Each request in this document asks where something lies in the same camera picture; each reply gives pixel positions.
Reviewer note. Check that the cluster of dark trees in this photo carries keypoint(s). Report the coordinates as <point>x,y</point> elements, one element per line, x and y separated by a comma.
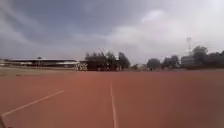
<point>105,61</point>

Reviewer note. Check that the row of trees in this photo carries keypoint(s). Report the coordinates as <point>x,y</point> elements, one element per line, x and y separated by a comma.
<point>200,57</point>

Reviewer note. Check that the grass strip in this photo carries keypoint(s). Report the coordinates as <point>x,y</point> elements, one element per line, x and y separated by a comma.
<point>30,71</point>

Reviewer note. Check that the red running track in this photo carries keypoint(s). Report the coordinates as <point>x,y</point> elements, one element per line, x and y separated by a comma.
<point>166,100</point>

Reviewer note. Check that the floodlight mast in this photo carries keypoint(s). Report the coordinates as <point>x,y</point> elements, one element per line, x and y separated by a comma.
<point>189,45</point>

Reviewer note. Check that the long low grandstand building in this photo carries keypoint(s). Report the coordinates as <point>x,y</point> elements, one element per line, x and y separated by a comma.
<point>43,62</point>

